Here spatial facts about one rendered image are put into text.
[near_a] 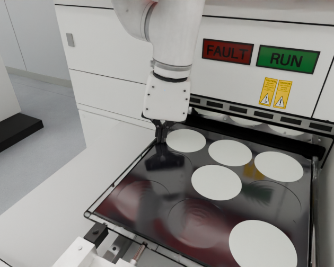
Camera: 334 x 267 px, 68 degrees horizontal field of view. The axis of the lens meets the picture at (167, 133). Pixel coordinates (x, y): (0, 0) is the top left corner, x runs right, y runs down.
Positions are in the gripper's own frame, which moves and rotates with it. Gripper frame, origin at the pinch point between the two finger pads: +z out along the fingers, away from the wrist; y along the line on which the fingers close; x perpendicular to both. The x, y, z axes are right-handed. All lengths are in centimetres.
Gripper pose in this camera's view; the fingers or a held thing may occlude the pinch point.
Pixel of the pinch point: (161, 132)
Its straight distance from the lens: 61.7
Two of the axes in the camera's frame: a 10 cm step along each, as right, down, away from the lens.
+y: 9.9, 1.1, 0.9
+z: -1.4, 8.2, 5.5
